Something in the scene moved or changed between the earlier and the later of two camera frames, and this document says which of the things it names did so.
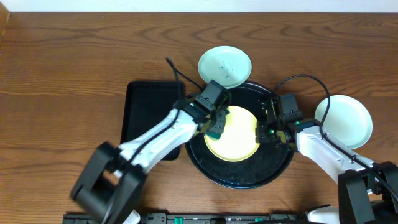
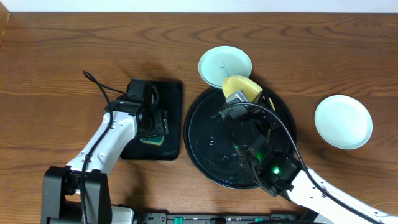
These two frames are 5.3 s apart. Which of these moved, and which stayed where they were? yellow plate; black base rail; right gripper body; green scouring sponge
Moved: right gripper body; green scouring sponge; yellow plate
Stayed: black base rail
